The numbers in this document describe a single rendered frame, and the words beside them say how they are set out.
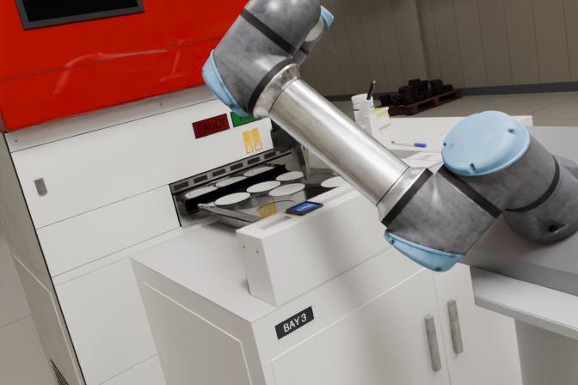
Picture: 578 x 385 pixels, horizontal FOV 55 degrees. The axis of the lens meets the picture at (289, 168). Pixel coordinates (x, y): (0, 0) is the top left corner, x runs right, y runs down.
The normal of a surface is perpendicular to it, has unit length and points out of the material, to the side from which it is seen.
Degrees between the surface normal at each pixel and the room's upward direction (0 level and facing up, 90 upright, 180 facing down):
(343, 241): 90
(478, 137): 39
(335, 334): 90
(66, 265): 90
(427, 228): 76
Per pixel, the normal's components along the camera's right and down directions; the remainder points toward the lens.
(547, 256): -0.73, -0.45
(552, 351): -0.60, 0.30
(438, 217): -0.26, -0.04
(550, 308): -0.21, -0.95
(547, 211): -0.12, 0.49
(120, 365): 0.58, 0.06
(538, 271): -0.82, 0.29
